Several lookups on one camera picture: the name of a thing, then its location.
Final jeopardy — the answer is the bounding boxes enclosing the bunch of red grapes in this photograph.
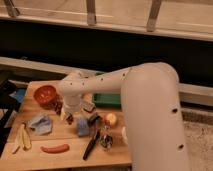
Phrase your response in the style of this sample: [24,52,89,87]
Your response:
[52,96,74,126]

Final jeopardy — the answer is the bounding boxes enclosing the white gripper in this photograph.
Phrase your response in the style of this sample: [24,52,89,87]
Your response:
[60,95,82,124]

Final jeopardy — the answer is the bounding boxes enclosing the blue object on chair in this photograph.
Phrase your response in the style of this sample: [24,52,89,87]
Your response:
[12,88,26,103]

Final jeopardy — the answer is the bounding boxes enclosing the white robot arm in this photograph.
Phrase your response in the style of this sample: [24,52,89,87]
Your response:
[58,62,190,171]

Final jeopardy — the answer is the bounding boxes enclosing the black chair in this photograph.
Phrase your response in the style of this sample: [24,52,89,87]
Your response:
[0,71,20,156]

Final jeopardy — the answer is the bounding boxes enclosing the wooden table board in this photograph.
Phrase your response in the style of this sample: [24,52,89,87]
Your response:
[0,81,131,171]

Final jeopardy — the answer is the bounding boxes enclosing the white round container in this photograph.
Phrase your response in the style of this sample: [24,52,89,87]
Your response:
[121,127,127,144]

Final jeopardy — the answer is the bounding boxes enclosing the blue sponge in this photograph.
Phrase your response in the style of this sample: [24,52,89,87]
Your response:
[77,116,90,137]

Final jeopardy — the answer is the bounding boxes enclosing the yellow apple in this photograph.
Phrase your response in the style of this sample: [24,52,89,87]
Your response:
[104,113,117,127]

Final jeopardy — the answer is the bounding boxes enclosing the crumpled blue cloth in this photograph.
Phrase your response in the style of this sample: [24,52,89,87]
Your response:
[27,114,52,135]

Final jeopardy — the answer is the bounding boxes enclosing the orange bowl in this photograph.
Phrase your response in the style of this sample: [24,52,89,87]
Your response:
[33,85,57,106]

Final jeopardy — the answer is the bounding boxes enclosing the black handled kitchen brush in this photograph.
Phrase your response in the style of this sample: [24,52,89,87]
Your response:
[83,113,102,160]

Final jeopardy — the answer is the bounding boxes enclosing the metal measuring spoon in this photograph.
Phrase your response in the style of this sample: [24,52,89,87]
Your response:
[100,126,113,151]

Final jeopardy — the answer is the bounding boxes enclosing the grey rectangular block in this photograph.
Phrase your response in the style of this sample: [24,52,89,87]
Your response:
[82,101,95,113]

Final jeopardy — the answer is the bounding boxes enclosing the red sausage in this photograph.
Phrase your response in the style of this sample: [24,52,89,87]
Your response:
[41,144,69,154]

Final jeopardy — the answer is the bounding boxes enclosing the green plastic tray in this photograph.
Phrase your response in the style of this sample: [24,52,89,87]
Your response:
[92,71,122,108]

